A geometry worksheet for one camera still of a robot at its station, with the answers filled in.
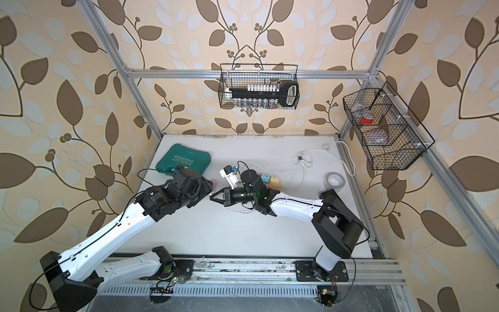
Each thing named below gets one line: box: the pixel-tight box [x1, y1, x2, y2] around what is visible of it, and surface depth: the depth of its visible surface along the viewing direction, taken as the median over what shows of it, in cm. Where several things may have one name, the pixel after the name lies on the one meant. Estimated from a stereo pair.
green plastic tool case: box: [155, 143, 212, 177], surface depth 106 cm
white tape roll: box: [323, 171, 346, 192], surface depth 101 cm
